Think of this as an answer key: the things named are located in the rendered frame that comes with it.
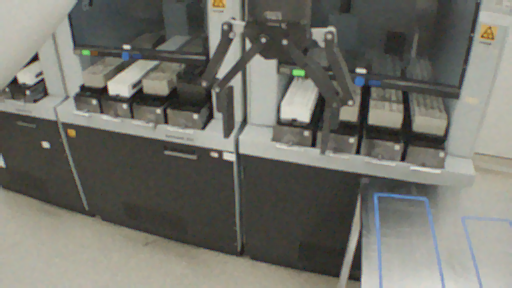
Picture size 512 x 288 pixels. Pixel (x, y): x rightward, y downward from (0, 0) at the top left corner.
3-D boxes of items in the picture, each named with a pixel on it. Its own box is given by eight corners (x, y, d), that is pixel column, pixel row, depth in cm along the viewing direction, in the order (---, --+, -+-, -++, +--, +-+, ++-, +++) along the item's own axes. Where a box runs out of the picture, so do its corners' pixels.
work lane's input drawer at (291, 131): (306, 69, 191) (307, 52, 186) (334, 72, 188) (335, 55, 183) (268, 149, 132) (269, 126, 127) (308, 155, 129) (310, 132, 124)
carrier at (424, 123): (443, 133, 125) (447, 117, 122) (443, 136, 123) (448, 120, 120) (411, 127, 128) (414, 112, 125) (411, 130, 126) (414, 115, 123)
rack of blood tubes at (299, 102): (297, 85, 159) (297, 71, 155) (321, 89, 156) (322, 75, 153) (280, 121, 135) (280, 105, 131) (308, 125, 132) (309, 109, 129)
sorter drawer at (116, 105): (177, 55, 208) (176, 40, 203) (200, 57, 204) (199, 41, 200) (97, 120, 149) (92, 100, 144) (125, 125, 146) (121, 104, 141)
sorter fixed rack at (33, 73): (58, 61, 188) (56, 50, 185) (72, 62, 186) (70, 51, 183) (18, 85, 164) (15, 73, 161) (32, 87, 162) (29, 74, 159)
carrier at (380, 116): (400, 126, 129) (403, 110, 125) (400, 129, 127) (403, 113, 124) (367, 120, 132) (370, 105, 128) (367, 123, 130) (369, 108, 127)
